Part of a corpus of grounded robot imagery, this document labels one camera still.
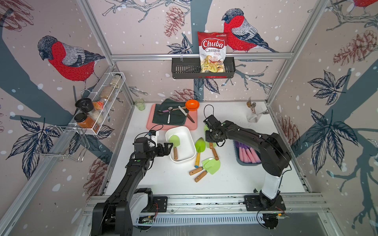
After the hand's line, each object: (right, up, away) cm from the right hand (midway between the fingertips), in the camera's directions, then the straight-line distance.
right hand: (207, 137), depth 92 cm
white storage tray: (-14, -9, 0) cm, 16 cm away
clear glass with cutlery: (+34, +13, +12) cm, 38 cm away
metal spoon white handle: (-28, +19, +23) cm, 41 cm away
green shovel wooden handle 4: (+2, -17, -5) cm, 18 cm away
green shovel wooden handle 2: (+4, -10, -3) cm, 11 cm away
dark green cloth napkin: (-29, +16, +21) cm, 39 cm away
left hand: (-24, -1, -7) cm, 25 cm away
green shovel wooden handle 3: (-4, -17, -7) cm, 18 cm away
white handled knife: (-16, +16, +21) cm, 31 cm away
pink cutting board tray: (-12, +7, +14) cm, 19 cm away
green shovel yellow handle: (-5, -6, +3) cm, 9 cm away
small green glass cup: (-52, +23, +23) cm, 61 cm away
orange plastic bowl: (-10, +23, +22) cm, 33 cm away
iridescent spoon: (-35, +17, +21) cm, 44 cm away
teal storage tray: (+20, -13, -9) cm, 26 cm away
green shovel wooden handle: (-20, -9, -2) cm, 22 cm away
